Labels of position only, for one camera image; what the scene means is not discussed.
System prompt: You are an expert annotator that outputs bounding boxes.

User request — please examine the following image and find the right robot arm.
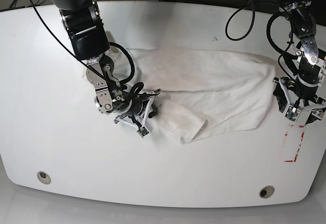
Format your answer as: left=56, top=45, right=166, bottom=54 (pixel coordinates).
left=52, top=0, right=160, bottom=137

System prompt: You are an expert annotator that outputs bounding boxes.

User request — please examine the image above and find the table cable grommet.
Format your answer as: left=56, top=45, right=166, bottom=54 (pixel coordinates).
left=259, top=186, right=275, bottom=199
left=37, top=171, right=51, bottom=185

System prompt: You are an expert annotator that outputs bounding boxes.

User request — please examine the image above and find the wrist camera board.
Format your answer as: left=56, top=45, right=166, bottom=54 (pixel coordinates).
left=284, top=105, right=301, bottom=122
left=137, top=127, right=150, bottom=138

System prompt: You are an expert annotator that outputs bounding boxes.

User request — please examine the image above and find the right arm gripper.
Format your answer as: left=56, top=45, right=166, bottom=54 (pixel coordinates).
left=114, top=89, right=161, bottom=133

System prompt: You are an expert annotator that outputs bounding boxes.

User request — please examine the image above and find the left table cable grommet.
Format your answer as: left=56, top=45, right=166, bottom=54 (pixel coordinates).
left=37, top=171, right=51, bottom=185

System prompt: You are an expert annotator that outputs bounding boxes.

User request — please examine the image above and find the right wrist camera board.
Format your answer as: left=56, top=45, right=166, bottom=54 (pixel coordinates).
left=137, top=127, right=150, bottom=138

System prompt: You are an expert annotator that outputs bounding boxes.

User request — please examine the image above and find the red tape rectangle marking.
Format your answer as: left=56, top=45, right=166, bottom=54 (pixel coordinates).
left=282, top=125, right=305, bottom=163

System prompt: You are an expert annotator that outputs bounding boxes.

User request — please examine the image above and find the right table cable grommet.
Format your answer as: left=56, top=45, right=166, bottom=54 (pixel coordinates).
left=259, top=186, right=275, bottom=199

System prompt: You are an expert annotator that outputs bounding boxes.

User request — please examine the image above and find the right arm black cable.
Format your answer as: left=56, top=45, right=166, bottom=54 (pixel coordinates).
left=108, top=42, right=143, bottom=92

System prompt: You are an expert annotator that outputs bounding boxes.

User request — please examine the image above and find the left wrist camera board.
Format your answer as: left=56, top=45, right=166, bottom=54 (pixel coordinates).
left=284, top=105, right=301, bottom=122

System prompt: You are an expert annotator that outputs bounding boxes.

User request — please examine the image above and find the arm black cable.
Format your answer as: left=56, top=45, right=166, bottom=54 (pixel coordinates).
left=225, top=0, right=293, bottom=57
left=108, top=42, right=143, bottom=92

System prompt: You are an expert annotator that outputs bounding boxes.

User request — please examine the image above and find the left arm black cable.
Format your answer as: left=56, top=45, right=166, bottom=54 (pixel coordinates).
left=225, top=0, right=293, bottom=57

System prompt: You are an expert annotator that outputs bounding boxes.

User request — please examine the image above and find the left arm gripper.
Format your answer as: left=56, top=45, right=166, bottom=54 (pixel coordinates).
left=273, top=77, right=325, bottom=125

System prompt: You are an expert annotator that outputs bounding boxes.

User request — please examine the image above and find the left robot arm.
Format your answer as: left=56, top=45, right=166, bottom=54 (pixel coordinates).
left=266, top=0, right=325, bottom=125

